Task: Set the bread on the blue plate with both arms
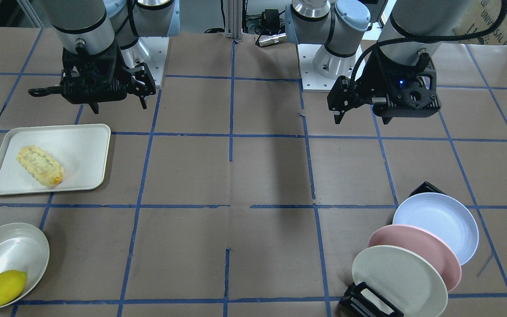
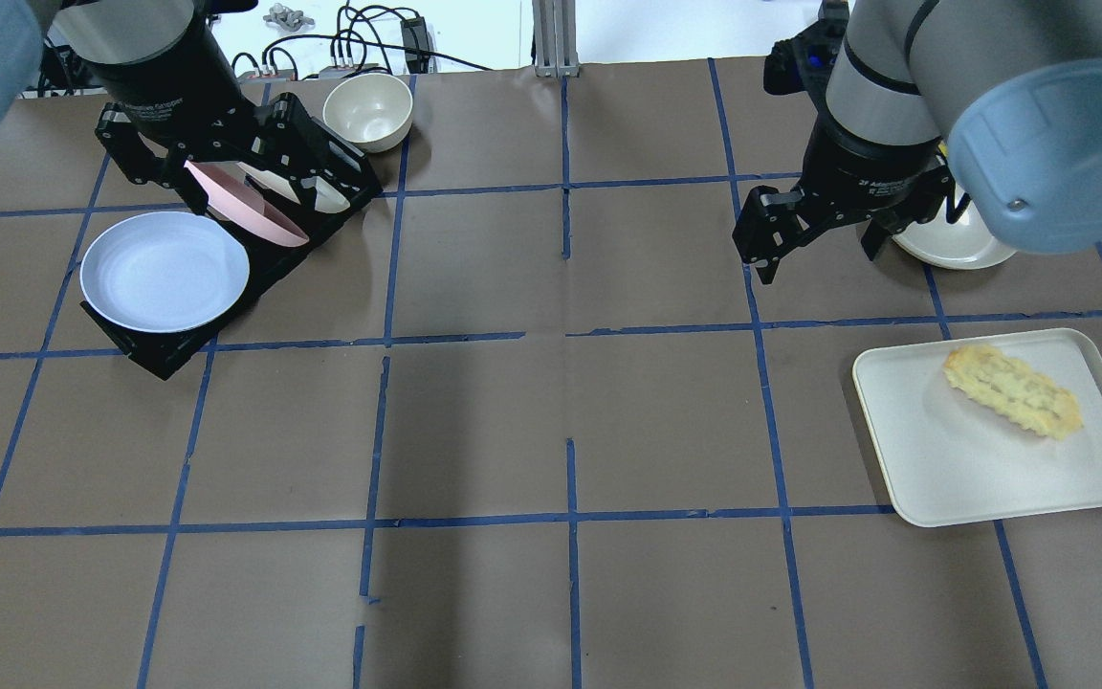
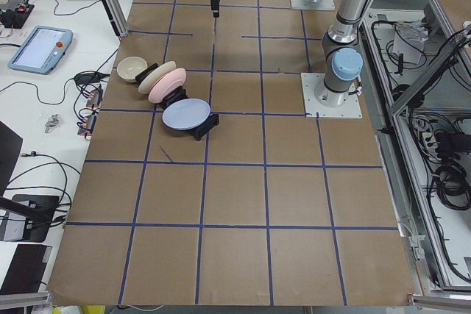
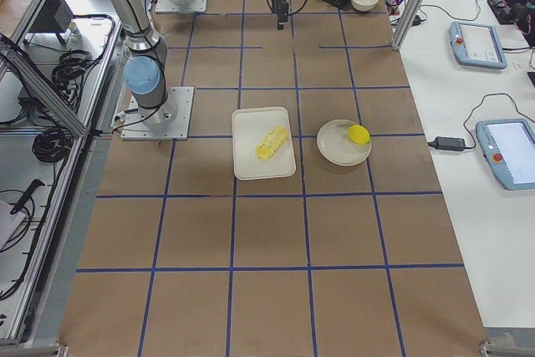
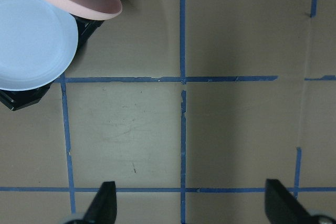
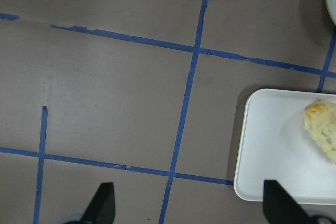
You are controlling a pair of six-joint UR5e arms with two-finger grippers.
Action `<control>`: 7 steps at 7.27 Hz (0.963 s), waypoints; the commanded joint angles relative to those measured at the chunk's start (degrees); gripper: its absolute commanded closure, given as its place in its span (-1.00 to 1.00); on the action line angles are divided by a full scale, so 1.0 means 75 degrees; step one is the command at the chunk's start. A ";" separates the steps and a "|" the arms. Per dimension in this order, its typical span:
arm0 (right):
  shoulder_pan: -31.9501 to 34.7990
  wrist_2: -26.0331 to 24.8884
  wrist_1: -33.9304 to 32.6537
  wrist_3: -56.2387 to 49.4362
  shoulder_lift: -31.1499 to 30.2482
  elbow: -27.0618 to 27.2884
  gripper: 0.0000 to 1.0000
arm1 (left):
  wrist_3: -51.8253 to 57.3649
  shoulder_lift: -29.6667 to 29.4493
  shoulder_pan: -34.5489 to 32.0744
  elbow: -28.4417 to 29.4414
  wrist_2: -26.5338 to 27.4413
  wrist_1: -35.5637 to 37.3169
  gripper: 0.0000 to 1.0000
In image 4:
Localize pale blue round plate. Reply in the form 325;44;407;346
317;120;372;166

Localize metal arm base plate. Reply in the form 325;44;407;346
120;86;194;140

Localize black handheld tool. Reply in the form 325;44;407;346
10;179;44;215

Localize coiled black cables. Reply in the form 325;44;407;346
32;49;94;164

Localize yellow lemon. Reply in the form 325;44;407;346
347;124;371;145

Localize teach pendant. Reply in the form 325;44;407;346
448;22;507;69
476;119;534;191

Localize lower teach pendant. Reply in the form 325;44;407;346
476;119;534;191

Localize black power adapter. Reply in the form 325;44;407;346
428;136;466;151

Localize aluminium frame rail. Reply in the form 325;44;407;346
1;34;88;137

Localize upper teach pendant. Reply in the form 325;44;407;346
448;22;507;69

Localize white rectangular tray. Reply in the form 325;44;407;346
232;106;296;181

